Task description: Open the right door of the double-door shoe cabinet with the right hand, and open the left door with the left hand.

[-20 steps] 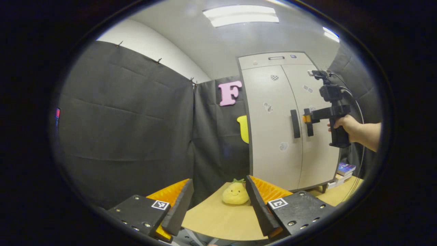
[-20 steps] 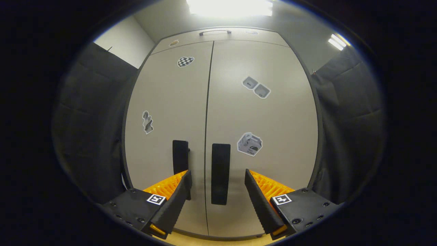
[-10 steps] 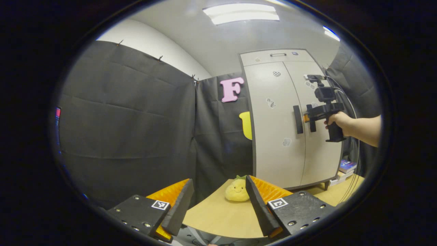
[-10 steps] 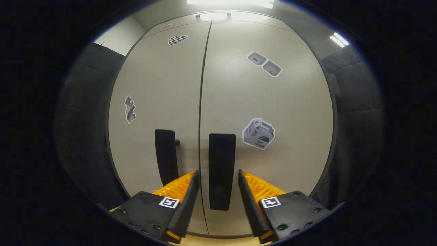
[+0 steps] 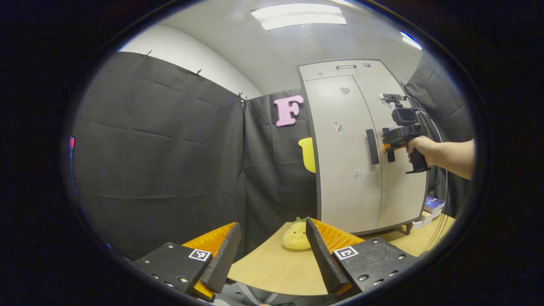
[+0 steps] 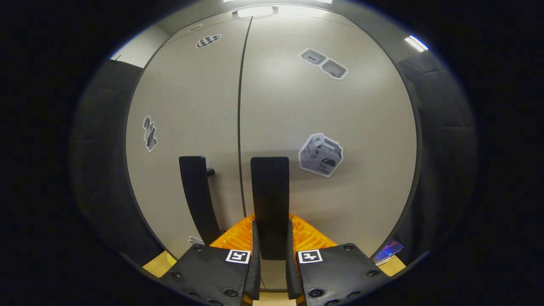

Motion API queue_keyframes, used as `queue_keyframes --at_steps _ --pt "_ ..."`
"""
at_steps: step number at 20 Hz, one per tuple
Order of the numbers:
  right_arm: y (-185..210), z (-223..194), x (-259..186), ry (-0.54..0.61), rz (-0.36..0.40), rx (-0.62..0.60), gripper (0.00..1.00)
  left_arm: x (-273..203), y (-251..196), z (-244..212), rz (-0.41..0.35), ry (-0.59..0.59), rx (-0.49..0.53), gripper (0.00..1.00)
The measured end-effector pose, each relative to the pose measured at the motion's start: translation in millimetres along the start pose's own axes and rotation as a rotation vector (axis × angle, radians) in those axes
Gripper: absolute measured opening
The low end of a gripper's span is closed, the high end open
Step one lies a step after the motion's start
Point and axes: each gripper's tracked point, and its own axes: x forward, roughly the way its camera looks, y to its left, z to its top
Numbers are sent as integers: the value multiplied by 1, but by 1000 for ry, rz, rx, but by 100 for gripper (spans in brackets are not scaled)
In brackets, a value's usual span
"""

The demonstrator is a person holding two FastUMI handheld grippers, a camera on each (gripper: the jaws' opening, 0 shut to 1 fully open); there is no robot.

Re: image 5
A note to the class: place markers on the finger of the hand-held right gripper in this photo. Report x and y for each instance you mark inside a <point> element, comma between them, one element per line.
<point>386,148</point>

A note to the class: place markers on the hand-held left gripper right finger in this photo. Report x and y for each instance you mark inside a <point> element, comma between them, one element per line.
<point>325,263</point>

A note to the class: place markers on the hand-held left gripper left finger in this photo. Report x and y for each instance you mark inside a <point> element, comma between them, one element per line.
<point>223,263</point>

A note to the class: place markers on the grey shoe cabinet door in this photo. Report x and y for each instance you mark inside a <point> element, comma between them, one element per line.
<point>344,191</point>
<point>399,199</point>

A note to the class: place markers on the grey double-door shoe cabinet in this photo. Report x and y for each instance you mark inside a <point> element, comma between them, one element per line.
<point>317,191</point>

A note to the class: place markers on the grey cabinet drawer front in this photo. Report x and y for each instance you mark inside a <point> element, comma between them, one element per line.
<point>323,71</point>

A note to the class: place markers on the yellow plush toy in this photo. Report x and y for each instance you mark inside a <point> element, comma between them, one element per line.
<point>295,238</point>

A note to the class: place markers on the small ceiling light panel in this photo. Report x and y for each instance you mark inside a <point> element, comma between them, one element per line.
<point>411,41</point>

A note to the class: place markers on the black backdrop cloth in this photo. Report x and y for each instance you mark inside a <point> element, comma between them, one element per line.
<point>161,161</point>

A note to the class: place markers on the large ceiling light panel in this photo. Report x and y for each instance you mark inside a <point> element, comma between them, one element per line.
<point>297,16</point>

